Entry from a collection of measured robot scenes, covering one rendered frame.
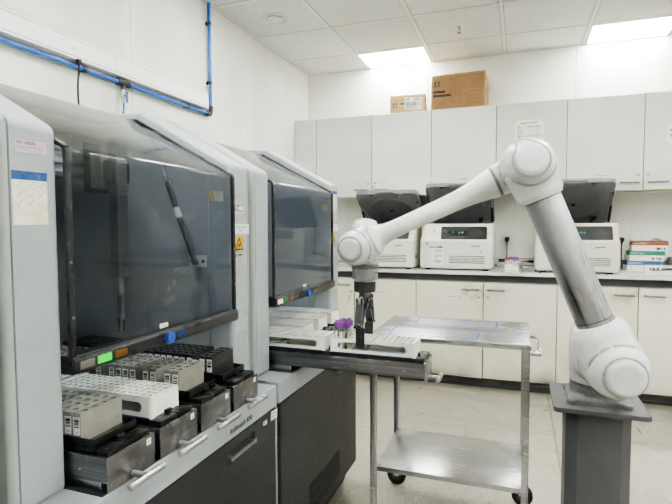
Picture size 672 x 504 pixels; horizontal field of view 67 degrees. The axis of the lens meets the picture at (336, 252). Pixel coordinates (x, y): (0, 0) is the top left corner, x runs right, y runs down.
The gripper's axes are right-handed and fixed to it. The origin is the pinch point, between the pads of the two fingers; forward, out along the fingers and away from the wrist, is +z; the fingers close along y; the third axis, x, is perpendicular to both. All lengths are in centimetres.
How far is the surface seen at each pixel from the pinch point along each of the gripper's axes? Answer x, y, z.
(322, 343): 13.8, -4.9, 1.7
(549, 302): -72, 229, 17
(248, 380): 23.6, -38.8, 5.7
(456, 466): -28, 37, 58
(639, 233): -140, 292, -33
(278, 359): 29.9, -6.6, 8.3
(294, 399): 23.5, -7.0, 21.9
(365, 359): -2.3, -6.7, 5.3
